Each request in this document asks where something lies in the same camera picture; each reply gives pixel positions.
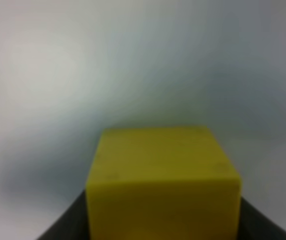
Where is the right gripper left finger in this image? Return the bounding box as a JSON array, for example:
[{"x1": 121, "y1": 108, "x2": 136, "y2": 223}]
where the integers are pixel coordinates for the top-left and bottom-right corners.
[{"x1": 38, "y1": 191, "x2": 91, "y2": 240}]

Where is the yellow block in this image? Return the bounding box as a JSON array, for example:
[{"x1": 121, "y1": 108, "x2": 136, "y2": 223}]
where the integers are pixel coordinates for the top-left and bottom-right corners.
[{"x1": 85, "y1": 126, "x2": 242, "y2": 240}]

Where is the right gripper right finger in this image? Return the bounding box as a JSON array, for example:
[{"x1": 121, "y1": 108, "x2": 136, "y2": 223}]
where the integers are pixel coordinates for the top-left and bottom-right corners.
[{"x1": 237, "y1": 198, "x2": 286, "y2": 240}]

